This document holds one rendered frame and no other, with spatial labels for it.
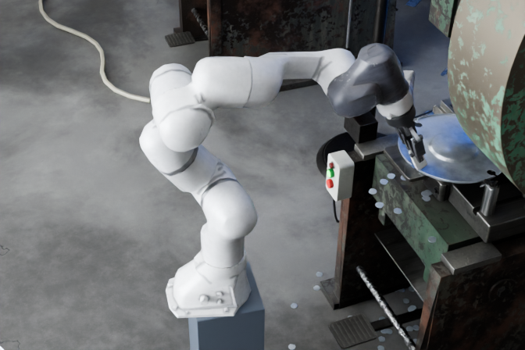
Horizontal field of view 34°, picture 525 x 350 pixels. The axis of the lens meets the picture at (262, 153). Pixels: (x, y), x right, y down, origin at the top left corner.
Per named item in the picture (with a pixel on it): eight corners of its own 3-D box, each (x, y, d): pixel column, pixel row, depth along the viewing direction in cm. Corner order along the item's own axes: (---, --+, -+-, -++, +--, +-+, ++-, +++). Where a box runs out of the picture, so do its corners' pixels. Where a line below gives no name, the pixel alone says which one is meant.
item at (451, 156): (533, 155, 224) (533, 152, 223) (458, 199, 209) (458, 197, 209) (449, 103, 241) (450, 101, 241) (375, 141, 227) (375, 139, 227)
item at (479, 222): (485, 244, 217) (489, 226, 213) (398, 142, 249) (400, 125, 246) (583, 214, 226) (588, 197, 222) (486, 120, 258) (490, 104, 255)
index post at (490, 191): (485, 216, 216) (491, 187, 210) (478, 209, 218) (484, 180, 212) (494, 214, 217) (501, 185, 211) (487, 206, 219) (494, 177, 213)
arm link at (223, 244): (223, 293, 210) (221, 218, 195) (194, 244, 223) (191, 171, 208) (264, 279, 214) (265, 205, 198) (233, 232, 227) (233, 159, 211)
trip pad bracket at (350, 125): (355, 176, 257) (360, 123, 244) (341, 157, 264) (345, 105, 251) (373, 171, 258) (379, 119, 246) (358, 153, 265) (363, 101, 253)
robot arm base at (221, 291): (173, 326, 220) (169, 289, 211) (162, 274, 234) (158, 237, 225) (258, 312, 224) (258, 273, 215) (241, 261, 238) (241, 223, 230)
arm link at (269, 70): (256, 76, 178) (386, 91, 190) (235, 26, 191) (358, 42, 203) (241, 118, 184) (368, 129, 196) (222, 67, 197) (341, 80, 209)
